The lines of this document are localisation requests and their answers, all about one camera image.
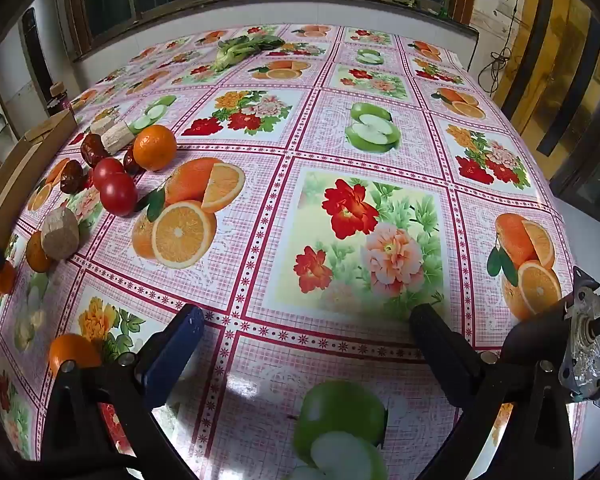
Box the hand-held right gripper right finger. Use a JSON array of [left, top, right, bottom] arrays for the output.
[[410, 304, 577, 480]]

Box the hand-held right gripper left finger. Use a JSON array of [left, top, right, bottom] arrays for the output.
[[39, 304, 205, 480]]

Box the orange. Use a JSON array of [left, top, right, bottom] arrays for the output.
[[25, 230, 56, 273], [48, 332, 103, 376], [0, 260, 18, 296], [132, 124, 178, 172]]

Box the cardboard box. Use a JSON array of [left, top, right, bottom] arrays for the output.
[[0, 109, 78, 261]]

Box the dark red date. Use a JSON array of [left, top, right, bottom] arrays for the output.
[[60, 159, 86, 195], [80, 132, 108, 167], [122, 145, 141, 177]]

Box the red tomato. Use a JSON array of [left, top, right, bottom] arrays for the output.
[[92, 157, 127, 186], [99, 172, 139, 217]]

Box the dark jar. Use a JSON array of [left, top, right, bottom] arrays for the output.
[[47, 82, 69, 116]]

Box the grey metal motor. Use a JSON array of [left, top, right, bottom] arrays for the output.
[[502, 265, 600, 408]]

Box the fruit and flower printed tablecloth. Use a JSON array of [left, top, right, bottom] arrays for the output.
[[0, 22, 588, 480]]

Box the yellow glass door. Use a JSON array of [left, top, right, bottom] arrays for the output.
[[495, 0, 600, 201]]

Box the green leafy vegetable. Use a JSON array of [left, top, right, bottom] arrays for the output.
[[211, 35, 286, 72]]

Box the hanging black cable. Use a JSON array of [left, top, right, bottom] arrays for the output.
[[480, 0, 522, 96]]

